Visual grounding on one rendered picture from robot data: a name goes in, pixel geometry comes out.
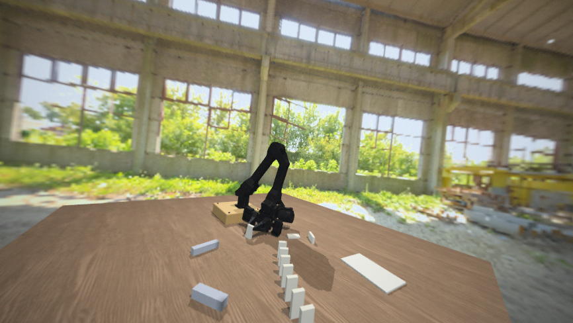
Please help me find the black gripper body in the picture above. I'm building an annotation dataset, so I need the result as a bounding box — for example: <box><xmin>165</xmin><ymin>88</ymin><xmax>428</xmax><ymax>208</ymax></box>
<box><xmin>242</xmin><ymin>206</ymin><xmax>283</xmax><ymax>237</ymax></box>

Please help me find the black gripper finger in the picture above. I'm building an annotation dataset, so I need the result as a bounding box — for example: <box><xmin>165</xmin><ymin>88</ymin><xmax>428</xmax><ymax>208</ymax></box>
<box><xmin>248</xmin><ymin>211</ymin><xmax>257</xmax><ymax>226</ymax></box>
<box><xmin>253</xmin><ymin>217</ymin><xmax>271</xmax><ymax>232</ymax></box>

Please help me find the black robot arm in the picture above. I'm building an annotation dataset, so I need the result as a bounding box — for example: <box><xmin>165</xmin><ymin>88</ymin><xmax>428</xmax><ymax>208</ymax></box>
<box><xmin>235</xmin><ymin>142</ymin><xmax>294</xmax><ymax>223</ymax></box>

